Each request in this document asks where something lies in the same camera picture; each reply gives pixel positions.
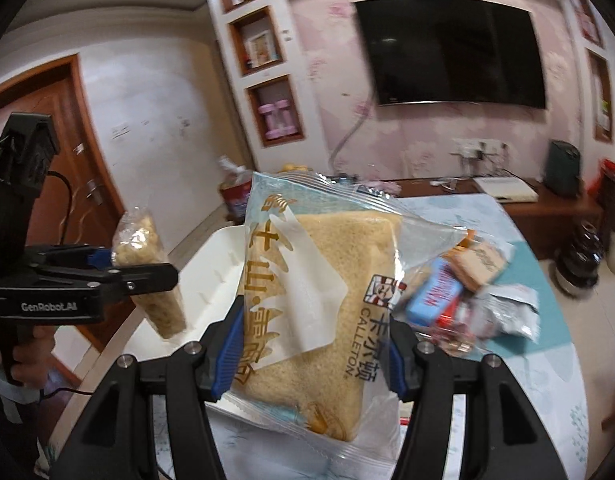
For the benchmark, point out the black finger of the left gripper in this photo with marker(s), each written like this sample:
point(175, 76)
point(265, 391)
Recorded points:
point(144, 279)

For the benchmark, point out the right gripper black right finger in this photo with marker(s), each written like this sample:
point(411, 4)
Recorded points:
point(504, 437)

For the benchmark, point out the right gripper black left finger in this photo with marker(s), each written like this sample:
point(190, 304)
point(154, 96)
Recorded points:
point(114, 437)

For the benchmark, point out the puffed rice snack bag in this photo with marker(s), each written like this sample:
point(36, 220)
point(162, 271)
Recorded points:
point(135, 242)

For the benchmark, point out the bread slice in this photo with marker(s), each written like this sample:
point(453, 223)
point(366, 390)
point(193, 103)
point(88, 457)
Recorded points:
point(325, 265)

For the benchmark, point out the operator left hand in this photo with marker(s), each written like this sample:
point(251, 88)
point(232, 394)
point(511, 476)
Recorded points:
point(33, 357)

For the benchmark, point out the white plastic storage bin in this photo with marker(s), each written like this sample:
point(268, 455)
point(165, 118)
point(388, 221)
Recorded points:
point(208, 285)

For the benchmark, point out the wooden door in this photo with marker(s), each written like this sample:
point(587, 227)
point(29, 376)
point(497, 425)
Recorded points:
point(80, 203)

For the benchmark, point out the silver white snack bag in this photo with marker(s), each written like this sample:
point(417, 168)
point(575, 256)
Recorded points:
point(511, 309)

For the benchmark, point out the red purple snack bag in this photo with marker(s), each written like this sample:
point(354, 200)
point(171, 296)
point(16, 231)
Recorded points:
point(235, 188)

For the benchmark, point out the blue red snack pack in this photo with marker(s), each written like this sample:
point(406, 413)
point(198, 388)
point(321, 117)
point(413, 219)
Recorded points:
point(436, 301)

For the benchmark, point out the teal striped table mat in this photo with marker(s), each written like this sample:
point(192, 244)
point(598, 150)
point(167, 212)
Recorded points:
point(523, 271)

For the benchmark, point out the brown cracker pack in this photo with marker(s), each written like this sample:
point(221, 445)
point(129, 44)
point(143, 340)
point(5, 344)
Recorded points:
point(477, 266)

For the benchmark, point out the black ceramic jar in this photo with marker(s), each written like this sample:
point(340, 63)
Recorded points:
point(578, 261)

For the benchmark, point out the pink dumbbells pair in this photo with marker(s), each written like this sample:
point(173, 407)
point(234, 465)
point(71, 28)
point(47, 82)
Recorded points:
point(279, 121)

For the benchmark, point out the wooden tv cabinet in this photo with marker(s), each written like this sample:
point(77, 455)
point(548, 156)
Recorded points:
point(545, 224)

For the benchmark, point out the white set-top box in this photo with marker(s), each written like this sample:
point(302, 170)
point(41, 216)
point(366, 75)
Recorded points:
point(507, 190)

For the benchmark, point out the framed picture in niche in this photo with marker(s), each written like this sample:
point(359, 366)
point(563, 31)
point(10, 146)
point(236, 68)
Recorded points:
point(262, 49)

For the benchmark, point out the dark green appliance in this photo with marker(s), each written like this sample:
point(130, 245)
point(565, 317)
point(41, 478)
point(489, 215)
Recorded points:
point(563, 169)

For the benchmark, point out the white wall power strip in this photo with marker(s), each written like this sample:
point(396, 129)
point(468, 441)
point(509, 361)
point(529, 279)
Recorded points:
point(473, 148)

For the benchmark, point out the black wall television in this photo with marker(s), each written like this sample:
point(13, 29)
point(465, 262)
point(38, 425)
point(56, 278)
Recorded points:
point(432, 51)

